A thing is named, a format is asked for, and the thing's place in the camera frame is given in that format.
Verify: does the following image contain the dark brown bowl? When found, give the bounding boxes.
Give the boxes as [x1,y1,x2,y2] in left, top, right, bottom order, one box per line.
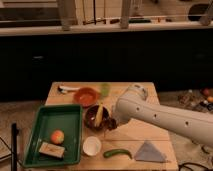
[84,105,109,131]

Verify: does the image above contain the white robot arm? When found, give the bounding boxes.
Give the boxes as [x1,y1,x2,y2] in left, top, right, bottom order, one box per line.
[112,83,213,148]

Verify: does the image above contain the green cucumber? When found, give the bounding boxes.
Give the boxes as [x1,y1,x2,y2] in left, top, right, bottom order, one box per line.
[103,149,132,159]

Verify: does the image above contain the spice jar rack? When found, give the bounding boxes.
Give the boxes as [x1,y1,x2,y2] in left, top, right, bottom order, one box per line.
[178,88,213,114]

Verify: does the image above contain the black stand post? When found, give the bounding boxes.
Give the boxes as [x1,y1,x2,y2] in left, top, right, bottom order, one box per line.
[11,123,18,171]

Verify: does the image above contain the red apple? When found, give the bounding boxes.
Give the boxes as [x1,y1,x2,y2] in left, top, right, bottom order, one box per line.
[50,130,64,145]

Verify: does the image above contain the dark purple grapes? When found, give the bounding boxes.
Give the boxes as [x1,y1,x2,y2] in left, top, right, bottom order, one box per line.
[102,118,117,131]

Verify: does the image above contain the grey folded cloth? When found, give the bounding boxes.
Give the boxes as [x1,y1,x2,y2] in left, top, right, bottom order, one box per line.
[134,141,166,163]

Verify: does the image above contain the brown sponge block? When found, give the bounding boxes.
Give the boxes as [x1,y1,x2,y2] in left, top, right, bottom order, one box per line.
[39,142,65,158]

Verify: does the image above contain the green plastic tray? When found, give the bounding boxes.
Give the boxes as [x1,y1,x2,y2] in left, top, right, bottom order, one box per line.
[23,104,83,168]

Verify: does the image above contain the white small bowl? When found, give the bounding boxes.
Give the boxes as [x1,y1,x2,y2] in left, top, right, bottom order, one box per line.
[83,136,102,156]

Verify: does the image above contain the white handled utensil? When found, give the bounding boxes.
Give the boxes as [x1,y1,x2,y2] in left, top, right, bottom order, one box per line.
[58,85,80,93]

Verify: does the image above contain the red bowl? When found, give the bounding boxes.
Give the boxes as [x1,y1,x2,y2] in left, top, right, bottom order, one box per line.
[73,87,99,108]

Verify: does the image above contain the green cup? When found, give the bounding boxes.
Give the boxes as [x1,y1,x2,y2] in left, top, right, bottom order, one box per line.
[101,83,110,98]

